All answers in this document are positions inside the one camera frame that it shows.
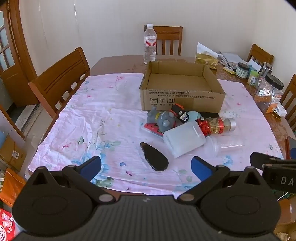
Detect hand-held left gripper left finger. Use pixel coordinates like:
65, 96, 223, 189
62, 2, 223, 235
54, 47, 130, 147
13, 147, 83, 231
24, 156, 116, 205

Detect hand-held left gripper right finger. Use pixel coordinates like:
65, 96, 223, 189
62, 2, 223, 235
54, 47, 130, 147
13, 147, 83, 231
176, 156, 272, 205

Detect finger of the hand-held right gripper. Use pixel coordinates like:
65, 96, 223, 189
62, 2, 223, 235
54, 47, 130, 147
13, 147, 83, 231
250, 152, 285, 171

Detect translucent white plastic container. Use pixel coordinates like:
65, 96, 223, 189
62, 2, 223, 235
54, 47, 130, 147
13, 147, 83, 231
162, 121, 207, 158

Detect red wooden block toy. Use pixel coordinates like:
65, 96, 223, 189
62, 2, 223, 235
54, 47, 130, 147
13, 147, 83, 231
196, 118, 212, 136

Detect black oval case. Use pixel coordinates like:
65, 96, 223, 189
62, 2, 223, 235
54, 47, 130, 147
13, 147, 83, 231
140, 142, 169, 172

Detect clear bottle of yellow capsules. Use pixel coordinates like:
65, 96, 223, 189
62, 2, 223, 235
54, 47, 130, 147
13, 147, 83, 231
203, 117, 236, 135

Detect grey rubber animal toy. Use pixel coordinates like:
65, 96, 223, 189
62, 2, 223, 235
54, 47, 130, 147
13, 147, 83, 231
147, 109, 181, 133

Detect brown cardboard box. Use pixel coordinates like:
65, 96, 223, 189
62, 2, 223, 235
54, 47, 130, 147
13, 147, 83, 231
139, 61, 226, 112

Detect cardboard box on floor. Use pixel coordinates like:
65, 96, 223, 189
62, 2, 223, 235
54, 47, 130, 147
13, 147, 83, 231
273, 198, 296, 234
0, 134, 27, 171

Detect orange box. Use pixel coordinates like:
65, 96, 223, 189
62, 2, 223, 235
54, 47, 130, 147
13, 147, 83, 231
266, 102, 281, 114

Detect light blue bowl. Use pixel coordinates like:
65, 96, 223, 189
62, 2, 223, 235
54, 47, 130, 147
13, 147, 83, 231
187, 111, 202, 122

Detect small white box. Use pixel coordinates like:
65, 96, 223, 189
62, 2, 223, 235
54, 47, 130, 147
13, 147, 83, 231
275, 103, 287, 117

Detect pink floral tablecloth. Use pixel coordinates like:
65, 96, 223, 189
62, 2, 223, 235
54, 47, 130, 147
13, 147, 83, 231
28, 73, 284, 199

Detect black toy train block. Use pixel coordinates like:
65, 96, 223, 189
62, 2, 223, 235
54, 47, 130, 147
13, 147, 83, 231
171, 104, 190, 122

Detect red card pack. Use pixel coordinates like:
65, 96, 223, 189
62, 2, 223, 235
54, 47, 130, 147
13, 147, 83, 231
142, 122, 165, 139

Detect large clear jar black lid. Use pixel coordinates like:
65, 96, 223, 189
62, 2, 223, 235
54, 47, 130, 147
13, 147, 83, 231
254, 74, 284, 113

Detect wooden chair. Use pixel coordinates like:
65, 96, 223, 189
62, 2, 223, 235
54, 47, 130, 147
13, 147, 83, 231
246, 44, 274, 67
279, 74, 296, 131
28, 47, 90, 118
144, 25, 183, 55

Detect green canister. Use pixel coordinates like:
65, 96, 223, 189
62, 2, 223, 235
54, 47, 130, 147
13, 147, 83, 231
247, 70, 259, 86

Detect orange bag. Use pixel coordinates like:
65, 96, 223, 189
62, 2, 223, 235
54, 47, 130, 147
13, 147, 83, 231
0, 168, 26, 207

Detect clear pen holder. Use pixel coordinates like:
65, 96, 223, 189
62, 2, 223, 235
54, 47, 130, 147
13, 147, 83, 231
260, 61, 273, 79

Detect glass jar with dark lid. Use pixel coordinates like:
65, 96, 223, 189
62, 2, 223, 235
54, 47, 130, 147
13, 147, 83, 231
235, 62, 250, 79

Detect pile of black pens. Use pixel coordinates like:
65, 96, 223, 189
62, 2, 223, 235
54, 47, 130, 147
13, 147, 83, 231
220, 59, 237, 70

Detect red printed package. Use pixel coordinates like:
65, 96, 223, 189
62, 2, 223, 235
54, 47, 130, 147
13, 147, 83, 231
0, 207, 20, 241

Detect white papers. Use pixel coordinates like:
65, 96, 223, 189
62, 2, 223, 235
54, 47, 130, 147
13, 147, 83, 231
218, 51, 243, 64

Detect gold tissue pack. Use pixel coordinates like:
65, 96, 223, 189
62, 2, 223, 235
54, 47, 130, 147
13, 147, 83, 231
195, 43, 219, 69

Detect wooden door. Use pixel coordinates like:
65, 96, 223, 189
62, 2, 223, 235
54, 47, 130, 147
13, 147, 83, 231
0, 0, 38, 107

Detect clear water bottle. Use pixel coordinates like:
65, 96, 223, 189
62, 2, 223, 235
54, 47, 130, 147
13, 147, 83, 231
143, 23, 157, 65

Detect wooden chair back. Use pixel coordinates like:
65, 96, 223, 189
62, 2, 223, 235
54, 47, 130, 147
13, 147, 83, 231
144, 25, 183, 55

